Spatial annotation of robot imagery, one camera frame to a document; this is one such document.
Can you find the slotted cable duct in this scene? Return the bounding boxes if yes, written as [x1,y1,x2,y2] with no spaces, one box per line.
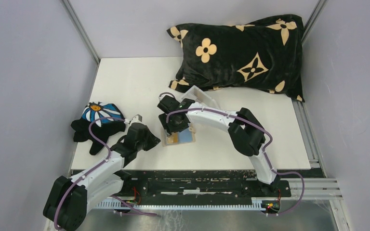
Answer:
[94,198,265,211]

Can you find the beige leather card holder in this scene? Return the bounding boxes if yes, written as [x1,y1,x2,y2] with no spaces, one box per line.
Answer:
[161,124,196,147]

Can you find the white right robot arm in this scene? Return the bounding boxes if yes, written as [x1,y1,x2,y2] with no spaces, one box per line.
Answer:
[157,95,280,196]

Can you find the black floral pillow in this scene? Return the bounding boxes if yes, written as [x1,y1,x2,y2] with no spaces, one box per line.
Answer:
[167,14,304,102]

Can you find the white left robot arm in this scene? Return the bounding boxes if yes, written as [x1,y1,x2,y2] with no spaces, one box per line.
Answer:
[43,122,161,231]

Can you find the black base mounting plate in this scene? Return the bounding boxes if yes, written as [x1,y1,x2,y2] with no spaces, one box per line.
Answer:
[116,179,292,205]

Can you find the black blue flower cloth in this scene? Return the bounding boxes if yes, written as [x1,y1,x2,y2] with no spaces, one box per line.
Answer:
[71,102,126,155]

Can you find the gold credit card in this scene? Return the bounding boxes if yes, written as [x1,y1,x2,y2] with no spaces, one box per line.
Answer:
[166,132,179,145]

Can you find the clear plastic card box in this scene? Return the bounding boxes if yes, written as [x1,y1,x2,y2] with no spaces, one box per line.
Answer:
[178,86,221,109]

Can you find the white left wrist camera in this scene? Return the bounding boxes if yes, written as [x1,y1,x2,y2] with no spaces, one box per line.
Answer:
[129,114,143,124]

